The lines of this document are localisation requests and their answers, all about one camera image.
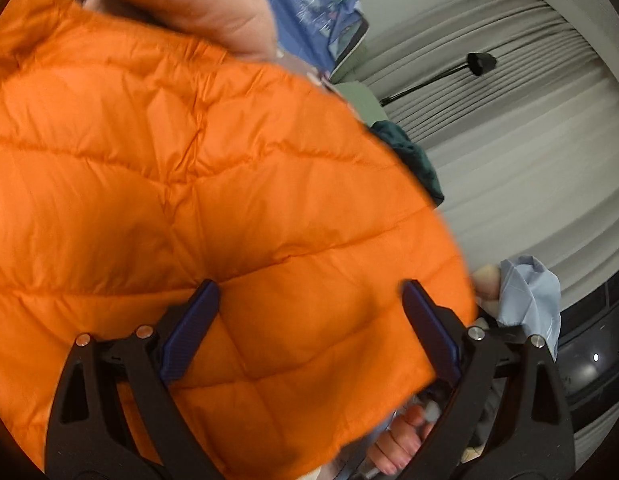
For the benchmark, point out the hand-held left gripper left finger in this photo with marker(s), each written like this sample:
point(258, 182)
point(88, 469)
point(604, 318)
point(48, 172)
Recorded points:
point(187, 335)

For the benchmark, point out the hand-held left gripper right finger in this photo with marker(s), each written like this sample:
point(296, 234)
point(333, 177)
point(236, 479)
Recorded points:
point(432, 335)

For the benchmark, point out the orange puffer jacket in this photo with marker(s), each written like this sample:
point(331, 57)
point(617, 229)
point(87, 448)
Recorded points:
point(189, 185)

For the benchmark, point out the person's right forearm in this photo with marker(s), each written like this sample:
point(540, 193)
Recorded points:
point(532, 300)

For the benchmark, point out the person's right hand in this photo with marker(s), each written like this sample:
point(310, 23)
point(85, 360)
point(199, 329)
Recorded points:
point(488, 282)

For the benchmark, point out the dark green garment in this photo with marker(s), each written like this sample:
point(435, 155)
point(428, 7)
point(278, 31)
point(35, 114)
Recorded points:
point(414, 155)

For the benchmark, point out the grey pleated curtain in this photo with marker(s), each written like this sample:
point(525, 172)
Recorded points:
point(514, 160)

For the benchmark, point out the green cushion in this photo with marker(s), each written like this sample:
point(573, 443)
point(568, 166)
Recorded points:
point(359, 102)

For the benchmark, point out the black floor lamp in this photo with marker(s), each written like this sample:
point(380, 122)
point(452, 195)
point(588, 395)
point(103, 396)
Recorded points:
point(482, 62)

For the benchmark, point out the peach puffer garment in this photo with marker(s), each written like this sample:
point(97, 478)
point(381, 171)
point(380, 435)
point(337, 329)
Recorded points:
point(199, 5)

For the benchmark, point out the blue tree-print sheet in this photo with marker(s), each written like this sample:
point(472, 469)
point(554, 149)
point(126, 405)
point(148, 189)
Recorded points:
point(299, 15)

